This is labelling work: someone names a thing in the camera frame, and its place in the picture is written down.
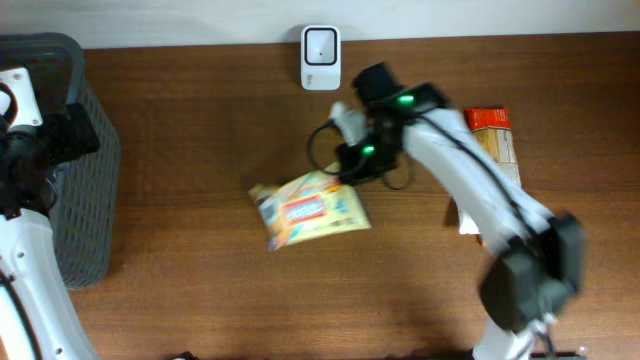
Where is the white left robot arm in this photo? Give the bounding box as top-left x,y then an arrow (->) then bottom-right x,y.
1,99 -> 102,359

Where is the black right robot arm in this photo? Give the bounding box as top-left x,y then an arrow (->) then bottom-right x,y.
330,63 -> 586,359

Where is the white tube gold cap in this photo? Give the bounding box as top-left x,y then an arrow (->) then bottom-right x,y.
456,203 -> 480,235

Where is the spaghetti pasta packet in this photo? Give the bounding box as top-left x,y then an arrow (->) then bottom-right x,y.
464,107 -> 521,186

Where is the yellow snack bag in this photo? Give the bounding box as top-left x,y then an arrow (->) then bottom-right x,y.
249,163 -> 372,251

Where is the dark grey plastic basket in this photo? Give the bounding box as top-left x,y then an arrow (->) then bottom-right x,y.
1,33 -> 121,290

